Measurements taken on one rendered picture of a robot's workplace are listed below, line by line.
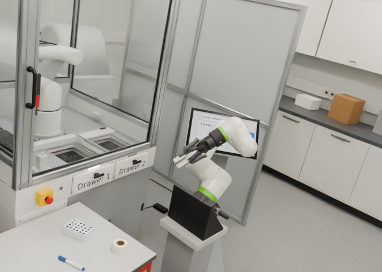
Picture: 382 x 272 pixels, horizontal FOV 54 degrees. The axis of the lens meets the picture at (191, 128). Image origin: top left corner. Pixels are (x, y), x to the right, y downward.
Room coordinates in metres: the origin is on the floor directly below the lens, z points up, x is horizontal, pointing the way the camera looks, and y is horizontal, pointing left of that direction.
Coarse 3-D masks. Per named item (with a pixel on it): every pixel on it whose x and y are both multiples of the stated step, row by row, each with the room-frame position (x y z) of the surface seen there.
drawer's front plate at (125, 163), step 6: (132, 156) 2.16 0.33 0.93; (138, 156) 2.19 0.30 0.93; (144, 156) 2.24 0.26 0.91; (120, 162) 2.05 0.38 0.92; (126, 162) 2.10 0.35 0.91; (132, 162) 2.15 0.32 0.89; (120, 168) 2.05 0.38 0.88; (126, 168) 2.10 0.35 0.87; (138, 168) 2.20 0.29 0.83; (114, 174) 2.03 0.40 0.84; (120, 174) 2.06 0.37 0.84
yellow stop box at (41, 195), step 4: (48, 188) 1.63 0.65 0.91; (36, 192) 1.58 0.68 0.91; (40, 192) 1.58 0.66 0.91; (44, 192) 1.59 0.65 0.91; (48, 192) 1.60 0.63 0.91; (52, 192) 1.61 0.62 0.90; (36, 196) 1.58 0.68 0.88; (40, 196) 1.56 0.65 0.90; (44, 196) 1.57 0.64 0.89; (48, 196) 1.59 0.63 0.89; (52, 196) 1.61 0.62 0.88; (36, 200) 1.57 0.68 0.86; (40, 200) 1.56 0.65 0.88; (44, 200) 1.58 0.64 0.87; (40, 204) 1.56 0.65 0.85; (44, 204) 1.58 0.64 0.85
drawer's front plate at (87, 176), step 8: (96, 168) 1.91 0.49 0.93; (104, 168) 1.94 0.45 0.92; (112, 168) 1.99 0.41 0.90; (80, 176) 1.79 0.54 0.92; (88, 176) 1.84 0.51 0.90; (104, 176) 1.94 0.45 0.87; (112, 176) 2.00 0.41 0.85; (72, 184) 1.77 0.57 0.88; (88, 184) 1.85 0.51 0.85; (96, 184) 1.90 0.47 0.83; (72, 192) 1.76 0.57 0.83
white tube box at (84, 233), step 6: (72, 222) 1.56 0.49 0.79; (66, 228) 1.50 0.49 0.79; (72, 228) 1.51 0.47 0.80; (84, 228) 1.53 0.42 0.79; (90, 228) 1.53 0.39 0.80; (72, 234) 1.49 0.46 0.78; (78, 234) 1.48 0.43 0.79; (84, 234) 1.48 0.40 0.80; (90, 234) 1.52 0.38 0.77; (84, 240) 1.48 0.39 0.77
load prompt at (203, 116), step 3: (201, 114) 2.59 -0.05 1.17; (204, 114) 2.59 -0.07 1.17; (207, 114) 2.60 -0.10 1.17; (201, 117) 2.58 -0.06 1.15; (204, 117) 2.58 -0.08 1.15; (207, 117) 2.59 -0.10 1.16; (210, 117) 2.59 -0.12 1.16; (213, 117) 2.59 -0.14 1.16; (216, 117) 2.60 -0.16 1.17; (219, 117) 2.60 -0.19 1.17; (222, 117) 2.61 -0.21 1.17; (207, 120) 2.57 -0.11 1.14; (210, 120) 2.57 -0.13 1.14; (213, 120) 2.58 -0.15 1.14; (216, 120) 2.58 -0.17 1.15
